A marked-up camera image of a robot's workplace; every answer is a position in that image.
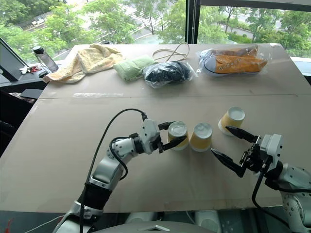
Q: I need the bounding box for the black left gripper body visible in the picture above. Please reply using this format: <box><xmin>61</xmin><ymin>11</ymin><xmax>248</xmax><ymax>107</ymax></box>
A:
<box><xmin>151</xmin><ymin>123</ymin><xmax>169</xmax><ymax>154</ymax></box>

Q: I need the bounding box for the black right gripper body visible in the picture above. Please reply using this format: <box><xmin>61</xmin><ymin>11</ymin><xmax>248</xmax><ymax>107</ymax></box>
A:
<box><xmin>239</xmin><ymin>135</ymin><xmax>265</xmax><ymax>174</ymax></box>

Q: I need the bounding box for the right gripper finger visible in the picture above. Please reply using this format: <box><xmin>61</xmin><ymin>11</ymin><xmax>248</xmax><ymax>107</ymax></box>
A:
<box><xmin>225</xmin><ymin>125</ymin><xmax>259</xmax><ymax>144</ymax></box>
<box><xmin>210</xmin><ymin>148</ymin><xmax>246</xmax><ymax>178</ymax></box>

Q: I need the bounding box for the yellow paper cup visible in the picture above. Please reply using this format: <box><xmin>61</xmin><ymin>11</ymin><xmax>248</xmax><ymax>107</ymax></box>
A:
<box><xmin>167</xmin><ymin>121</ymin><xmax>190</xmax><ymax>151</ymax></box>
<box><xmin>189</xmin><ymin>122</ymin><xmax>213</xmax><ymax>153</ymax></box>
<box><xmin>218</xmin><ymin>106</ymin><xmax>246</xmax><ymax>137</ymax></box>

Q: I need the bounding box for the bagged black cloth bundle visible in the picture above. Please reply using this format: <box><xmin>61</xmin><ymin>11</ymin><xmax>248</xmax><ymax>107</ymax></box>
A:
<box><xmin>142</xmin><ymin>60</ymin><xmax>196</xmax><ymax>90</ymax></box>

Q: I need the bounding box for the white rounded shape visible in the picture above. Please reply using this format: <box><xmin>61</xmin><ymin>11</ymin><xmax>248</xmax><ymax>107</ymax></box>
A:
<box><xmin>193</xmin><ymin>209</ymin><xmax>222</xmax><ymax>233</ymax></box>
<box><xmin>125</xmin><ymin>211</ymin><xmax>157</xmax><ymax>225</ymax></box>

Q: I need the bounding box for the folded green cloth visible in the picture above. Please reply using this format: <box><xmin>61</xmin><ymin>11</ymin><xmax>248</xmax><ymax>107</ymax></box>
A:
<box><xmin>112</xmin><ymin>54</ymin><xmax>156</xmax><ymax>82</ymax></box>

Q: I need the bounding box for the orange canvas sneaker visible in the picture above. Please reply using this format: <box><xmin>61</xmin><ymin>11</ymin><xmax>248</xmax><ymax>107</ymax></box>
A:
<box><xmin>210</xmin><ymin>45</ymin><xmax>259</xmax><ymax>58</ymax></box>
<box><xmin>204</xmin><ymin>55</ymin><xmax>268</xmax><ymax>75</ymax></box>

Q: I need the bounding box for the clear plastic shoe bag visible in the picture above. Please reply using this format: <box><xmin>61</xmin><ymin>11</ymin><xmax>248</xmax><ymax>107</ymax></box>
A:
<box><xmin>197</xmin><ymin>44</ymin><xmax>268</xmax><ymax>78</ymax></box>

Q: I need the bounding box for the pale yellow towel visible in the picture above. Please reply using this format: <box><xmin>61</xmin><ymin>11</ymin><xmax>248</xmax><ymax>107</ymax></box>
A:
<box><xmin>45</xmin><ymin>44</ymin><xmax>125</xmax><ymax>83</ymax></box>

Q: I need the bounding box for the flat black pad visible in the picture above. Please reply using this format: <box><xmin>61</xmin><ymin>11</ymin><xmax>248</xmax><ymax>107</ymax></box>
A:
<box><xmin>20</xmin><ymin>88</ymin><xmax>45</xmax><ymax>99</ymax></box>

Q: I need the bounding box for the dark translucent water bottle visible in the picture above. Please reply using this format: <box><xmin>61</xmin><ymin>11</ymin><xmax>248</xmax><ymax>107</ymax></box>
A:
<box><xmin>32</xmin><ymin>46</ymin><xmax>59</xmax><ymax>73</ymax></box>

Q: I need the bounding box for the red key bunch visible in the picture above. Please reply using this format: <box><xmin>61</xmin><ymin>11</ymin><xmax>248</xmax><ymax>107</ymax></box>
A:
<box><xmin>19</xmin><ymin>66</ymin><xmax>42</xmax><ymax>75</ymax></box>

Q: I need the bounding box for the black side counter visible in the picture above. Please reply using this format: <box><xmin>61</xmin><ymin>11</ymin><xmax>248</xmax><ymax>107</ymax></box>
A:
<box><xmin>0</xmin><ymin>70</ymin><xmax>49</xmax><ymax>156</ymax></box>

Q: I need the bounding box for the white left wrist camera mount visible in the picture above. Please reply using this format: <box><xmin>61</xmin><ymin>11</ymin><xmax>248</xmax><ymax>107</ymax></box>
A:
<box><xmin>139</xmin><ymin>118</ymin><xmax>161</xmax><ymax>155</ymax></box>

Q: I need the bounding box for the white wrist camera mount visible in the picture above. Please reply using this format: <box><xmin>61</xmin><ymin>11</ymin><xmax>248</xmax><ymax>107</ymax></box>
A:
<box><xmin>259</xmin><ymin>133</ymin><xmax>284</xmax><ymax>171</ymax></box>
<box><xmin>139</xmin><ymin>118</ymin><xmax>161</xmax><ymax>155</ymax></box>

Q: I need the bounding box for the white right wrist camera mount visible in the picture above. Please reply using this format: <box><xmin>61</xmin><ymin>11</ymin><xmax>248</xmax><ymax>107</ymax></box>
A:
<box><xmin>259</xmin><ymin>133</ymin><xmax>284</xmax><ymax>171</ymax></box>

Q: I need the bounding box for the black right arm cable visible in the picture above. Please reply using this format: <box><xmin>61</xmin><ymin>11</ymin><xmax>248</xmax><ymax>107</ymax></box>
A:
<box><xmin>251</xmin><ymin>163</ymin><xmax>301</xmax><ymax>230</ymax></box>

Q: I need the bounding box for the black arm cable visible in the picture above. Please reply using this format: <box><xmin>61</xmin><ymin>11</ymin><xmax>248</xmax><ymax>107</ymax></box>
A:
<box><xmin>251</xmin><ymin>163</ymin><xmax>301</xmax><ymax>230</ymax></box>
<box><xmin>79</xmin><ymin>108</ymin><xmax>148</xmax><ymax>233</ymax></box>

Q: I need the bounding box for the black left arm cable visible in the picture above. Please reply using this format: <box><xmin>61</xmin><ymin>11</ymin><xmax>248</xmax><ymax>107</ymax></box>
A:
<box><xmin>79</xmin><ymin>108</ymin><xmax>148</xmax><ymax>233</ymax></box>

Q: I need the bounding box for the tan cord loop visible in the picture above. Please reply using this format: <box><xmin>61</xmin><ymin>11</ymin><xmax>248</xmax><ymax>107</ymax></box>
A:
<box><xmin>152</xmin><ymin>42</ymin><xmax>191</xmax><ymax>62</ymax></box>

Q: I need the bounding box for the black window frame post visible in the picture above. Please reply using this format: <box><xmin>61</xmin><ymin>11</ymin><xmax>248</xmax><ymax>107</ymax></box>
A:
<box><xmin>185</xmin><ymin>0</ymin><xmax>202</xmax><ymax>45</ymax></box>

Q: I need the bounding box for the thin white cable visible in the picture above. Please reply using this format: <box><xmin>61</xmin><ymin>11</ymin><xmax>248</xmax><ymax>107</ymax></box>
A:
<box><xmin>31</xmin><ymin>214</ymin><xmax>67</xmax><ymax>232</ymax></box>

